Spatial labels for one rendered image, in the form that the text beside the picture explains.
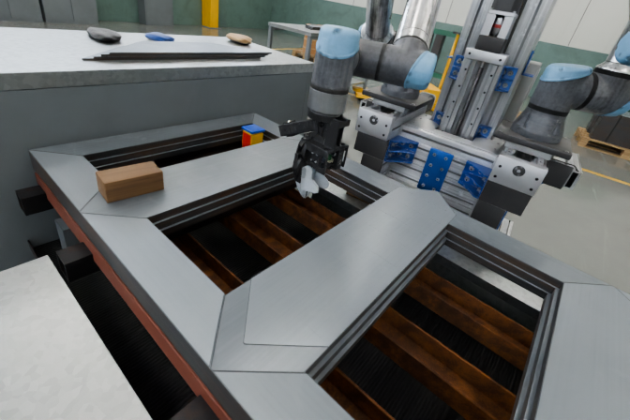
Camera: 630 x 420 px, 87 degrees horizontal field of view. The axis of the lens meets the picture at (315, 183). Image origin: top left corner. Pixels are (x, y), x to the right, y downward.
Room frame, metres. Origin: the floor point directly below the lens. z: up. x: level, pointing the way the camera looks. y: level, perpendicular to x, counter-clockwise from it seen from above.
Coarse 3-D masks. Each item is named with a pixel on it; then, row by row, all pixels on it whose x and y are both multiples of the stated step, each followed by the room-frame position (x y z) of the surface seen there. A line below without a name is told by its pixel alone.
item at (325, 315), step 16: (272, 272) 0.45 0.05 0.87; (288, 272) 0.46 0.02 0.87; (272, 288) 0.41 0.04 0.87; (288, 288) 0.42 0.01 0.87; (304, 288) 0.43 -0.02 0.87; (320, 288) 0.43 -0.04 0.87; (288, 304) 0.39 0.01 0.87; (304, 304) 0.39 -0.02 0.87; (320, 304) 0.40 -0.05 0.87; (336, 304) 0.40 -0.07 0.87; (304, 320) 0.36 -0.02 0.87; (320, 320) 0.37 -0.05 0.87; (336, 320) 0.37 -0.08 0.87; (352, 320) 0.38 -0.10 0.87; (320, 336) 0.34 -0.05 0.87; (336, 336) 0.34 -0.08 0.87
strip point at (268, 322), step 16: (256, 288) 0.41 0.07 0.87; (256, 304) 0.37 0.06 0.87; (272, 304) 0.38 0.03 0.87; (256, 320) 0.34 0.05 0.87; (272, 320) 0.35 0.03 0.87; (288, 320) 0.35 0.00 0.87; (256, 336) 0.32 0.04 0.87; (272, 336) 0.32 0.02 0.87; (288, 336) 0.33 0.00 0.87; (304, 336) 0.33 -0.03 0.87
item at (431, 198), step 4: (404, 188) 0.88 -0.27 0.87; (408, 188) 0.89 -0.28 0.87; (412, 188) 0.89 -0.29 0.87; (416, 188) 0.90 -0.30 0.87; (412, 192) 0.87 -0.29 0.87; (416, 192) 0.87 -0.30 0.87; (420, 192) 0.88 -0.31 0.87; (424, 192) 0.88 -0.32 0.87; (428, 192) 0.89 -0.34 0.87; (420, 196) 0.85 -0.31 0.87; (424, 196) 0.86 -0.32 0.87; (428, 196) 0.86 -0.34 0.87; (432, 196) 0.87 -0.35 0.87; (436, 196) 0.87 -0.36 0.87; (428, 200) 0.84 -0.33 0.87; (432, 200) 0.85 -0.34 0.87; (436, 200) 0.85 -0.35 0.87; (440, 200) 0.85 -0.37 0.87; (444, 200) 0.86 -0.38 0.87; (436, 204) 0.82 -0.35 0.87; (440, 204) 0.83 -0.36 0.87; (444, 204) 0.83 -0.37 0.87; (444, 208) 0.81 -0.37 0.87; (448, 208) 0.81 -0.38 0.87; (452, 212) 0.80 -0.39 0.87
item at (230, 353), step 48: (144, 144) 0.86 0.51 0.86; (192, 144) 0.98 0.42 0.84; (240, 192) 0.72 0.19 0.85; (384, 192) 0.84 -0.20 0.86; (96, 240) 0.47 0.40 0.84; (432, 240) 0.65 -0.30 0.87; (240, 288) 0.40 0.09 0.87; (528, 288) 0.60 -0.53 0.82; (240, 336) 0.31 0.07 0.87; (528, 384) 0.35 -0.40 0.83
